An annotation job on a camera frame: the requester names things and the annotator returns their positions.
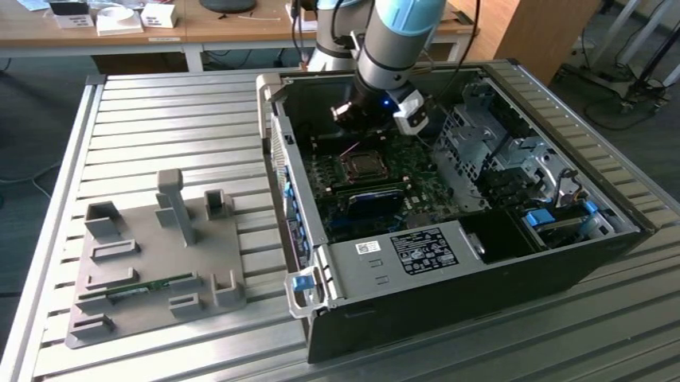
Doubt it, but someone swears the blue disk carrier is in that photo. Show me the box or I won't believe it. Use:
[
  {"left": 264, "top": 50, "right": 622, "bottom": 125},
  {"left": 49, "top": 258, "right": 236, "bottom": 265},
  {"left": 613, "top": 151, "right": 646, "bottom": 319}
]
[{"left": 522, "top": 209, "right": 557, "bottom": 231}]

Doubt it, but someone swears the silver metal drive cage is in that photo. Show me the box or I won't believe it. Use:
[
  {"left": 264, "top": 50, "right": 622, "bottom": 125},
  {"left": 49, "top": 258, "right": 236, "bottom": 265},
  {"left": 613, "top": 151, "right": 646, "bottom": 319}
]
[{"left": 432, "top": 77, "right": 553, "bottom": 208}]

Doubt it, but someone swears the black round monitor base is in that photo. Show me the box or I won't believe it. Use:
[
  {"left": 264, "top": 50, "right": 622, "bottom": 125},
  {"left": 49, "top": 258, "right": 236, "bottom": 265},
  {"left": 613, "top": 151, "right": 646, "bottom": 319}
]
[{"left": 200, "top": 0, "right": 256, "bottom": 13}]

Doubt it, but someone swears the grey power supply with labels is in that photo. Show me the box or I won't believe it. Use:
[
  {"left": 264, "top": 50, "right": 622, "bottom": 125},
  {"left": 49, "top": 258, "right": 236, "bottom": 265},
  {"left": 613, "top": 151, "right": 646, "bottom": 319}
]
[{"left": 315, "top": 221, "right": 487, "bottom": 310}]

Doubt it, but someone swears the white box with black card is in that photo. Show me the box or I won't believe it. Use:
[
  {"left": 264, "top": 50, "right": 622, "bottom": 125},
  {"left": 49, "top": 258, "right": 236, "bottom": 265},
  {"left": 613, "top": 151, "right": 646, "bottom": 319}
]
[{"left": 49, "top": 2, "right": 94, "bottom": 29}]

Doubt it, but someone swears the CPU socket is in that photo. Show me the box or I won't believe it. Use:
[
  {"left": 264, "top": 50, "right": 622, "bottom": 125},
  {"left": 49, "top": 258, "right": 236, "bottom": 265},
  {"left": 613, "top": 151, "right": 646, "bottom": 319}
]
[{"left": 338, "top": 150, "right": 392, "bottom": 182}]

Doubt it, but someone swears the blue card retainer bar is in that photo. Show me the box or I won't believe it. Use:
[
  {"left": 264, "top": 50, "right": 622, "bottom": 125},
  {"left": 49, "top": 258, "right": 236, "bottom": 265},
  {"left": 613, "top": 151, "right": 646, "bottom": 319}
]
[{"left": 283, "top": 174, "right": 308, "bottom": 263}]

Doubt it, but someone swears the white box with round top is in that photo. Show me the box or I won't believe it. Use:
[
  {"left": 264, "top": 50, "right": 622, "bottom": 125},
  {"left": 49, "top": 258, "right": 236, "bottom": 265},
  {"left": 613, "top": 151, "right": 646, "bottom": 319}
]
[{"left": 94, "top": 6, "right": 144, "bottom": 37}]

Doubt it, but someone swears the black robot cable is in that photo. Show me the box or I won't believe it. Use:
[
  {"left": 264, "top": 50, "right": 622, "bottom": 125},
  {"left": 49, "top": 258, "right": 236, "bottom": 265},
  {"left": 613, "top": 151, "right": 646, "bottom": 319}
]
[{"left": 418, "top": 0, "right": 483, "bottom": 120}]

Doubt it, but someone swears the wooden cabinet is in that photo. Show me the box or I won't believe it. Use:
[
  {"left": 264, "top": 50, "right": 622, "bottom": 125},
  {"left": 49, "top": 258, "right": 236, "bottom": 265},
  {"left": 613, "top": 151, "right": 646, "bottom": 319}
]
[{"left": 493, "top": 0, "right": 606, "bottom": 84}]

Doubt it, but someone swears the black plastic shroud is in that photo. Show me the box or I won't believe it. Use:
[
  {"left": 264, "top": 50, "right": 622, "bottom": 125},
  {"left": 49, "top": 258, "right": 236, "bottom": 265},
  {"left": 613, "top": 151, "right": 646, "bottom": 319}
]
[{"left": 459, "top": 209, "right": 546, "bottom": 266}]

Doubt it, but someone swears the coloured wire bundle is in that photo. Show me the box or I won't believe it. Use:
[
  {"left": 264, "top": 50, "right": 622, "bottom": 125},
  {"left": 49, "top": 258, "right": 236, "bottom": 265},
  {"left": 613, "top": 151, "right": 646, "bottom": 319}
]
[{"left": 557, "top": 169, "right": 589, "bottom": 208}]

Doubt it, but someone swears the green motherboard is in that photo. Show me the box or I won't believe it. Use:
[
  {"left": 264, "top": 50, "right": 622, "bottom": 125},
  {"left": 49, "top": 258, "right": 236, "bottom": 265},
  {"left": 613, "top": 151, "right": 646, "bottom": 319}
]
[{"left": 297, "top": 133, "right": 464, "bottom": 244}]

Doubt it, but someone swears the metal socket cover frame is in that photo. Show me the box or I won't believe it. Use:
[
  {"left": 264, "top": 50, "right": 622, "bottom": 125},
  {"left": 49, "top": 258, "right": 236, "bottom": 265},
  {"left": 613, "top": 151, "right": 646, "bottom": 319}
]
[{"left": 339, "top": 152, "right": 388, "bottom": 181}]

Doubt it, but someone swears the small cardboard box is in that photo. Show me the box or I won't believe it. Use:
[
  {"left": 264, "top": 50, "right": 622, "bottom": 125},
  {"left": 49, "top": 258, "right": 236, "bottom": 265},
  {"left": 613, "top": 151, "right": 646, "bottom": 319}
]
[{"left": 285, "top": 2, "right": 319, "bottom": 33}]

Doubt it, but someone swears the black RAM slot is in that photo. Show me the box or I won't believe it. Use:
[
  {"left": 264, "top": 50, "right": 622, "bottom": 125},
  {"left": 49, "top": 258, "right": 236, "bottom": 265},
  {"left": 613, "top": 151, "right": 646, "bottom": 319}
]
[
  {"left": 335, "top": 185, "right": 408, "bottom": 197},
  {"left": 331, "top": 179, "right": 404, "bottom": 190}
]

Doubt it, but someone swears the black graphics card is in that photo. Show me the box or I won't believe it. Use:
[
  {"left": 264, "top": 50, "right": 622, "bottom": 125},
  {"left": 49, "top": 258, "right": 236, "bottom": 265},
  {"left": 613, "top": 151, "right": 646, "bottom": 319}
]
[{"left": 347, "top": 190, "right": 407, "bottom": 218}]

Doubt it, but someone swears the green RAM stick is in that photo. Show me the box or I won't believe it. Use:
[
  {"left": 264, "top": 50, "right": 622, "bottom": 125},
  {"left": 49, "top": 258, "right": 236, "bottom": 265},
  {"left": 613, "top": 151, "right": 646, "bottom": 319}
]
[{"left": 105, "top": 278, "right": 173, "bottom": 300}]

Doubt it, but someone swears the white printed box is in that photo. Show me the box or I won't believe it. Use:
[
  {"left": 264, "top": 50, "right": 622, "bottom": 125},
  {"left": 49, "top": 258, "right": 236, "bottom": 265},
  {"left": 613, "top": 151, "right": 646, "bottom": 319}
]
[{"left": 140, "top": 3, "right": 177, "bottom": 29}]

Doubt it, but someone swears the black open PC case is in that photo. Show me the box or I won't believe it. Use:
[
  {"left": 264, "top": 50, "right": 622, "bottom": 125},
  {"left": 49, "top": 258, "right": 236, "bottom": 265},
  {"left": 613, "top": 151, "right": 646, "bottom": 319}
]
[{"left": 256, "top": 58, "right": 662, "bottom": 364}]

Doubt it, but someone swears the grey parts rack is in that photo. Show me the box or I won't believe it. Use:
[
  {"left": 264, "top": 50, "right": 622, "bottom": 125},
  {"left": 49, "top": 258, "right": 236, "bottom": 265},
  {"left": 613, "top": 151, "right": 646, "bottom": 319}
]
[{"left": 62, "top": 169, "right": 249, "bottom": 350}]

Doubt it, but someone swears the wooden desk white frame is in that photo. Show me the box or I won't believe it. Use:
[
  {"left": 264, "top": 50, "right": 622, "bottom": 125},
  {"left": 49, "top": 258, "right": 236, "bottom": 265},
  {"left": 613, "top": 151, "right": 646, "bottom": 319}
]
[{"left": 0, "top": 0, "right": 482, "bottom": 72}]

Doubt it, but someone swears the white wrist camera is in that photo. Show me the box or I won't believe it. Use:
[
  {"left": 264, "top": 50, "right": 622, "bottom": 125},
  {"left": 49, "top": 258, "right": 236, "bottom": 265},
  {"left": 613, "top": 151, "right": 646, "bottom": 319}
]
[{"left": 391, "top": 89, "right": 428, "bottom": 137}]

